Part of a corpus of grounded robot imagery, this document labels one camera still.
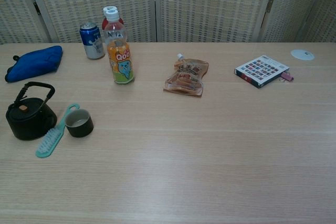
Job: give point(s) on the black kettle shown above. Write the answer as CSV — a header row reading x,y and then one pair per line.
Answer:
x,y
29,121

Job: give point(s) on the orange spout food pouch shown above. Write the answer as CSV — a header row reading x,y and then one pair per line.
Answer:
x,y
186,77

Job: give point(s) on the orange Qoo drink bottle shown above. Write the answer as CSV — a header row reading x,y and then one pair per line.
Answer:
x,y
120,61

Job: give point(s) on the black cup with pale inside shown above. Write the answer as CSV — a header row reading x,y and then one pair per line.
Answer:
x,y
81,129

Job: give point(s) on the blue white drink can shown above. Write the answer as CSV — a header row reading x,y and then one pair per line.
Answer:
x,y
93,43

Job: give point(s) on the box with colourful grid print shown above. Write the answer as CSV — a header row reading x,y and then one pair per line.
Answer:
x,y
262,69

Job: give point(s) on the woven folding screen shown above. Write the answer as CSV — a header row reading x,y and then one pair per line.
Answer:
x,y
210,6

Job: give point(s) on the red bottle with white cap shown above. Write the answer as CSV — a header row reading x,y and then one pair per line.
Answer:
x,y
107,8

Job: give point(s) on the pink binder clip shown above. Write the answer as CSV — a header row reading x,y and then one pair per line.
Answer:
x,y
288,77

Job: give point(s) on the teal plastic brush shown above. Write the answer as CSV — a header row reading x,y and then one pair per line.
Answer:
x,y
50,142

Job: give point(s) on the blue fabric pouch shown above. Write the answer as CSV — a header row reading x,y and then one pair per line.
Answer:
x,y
34,64

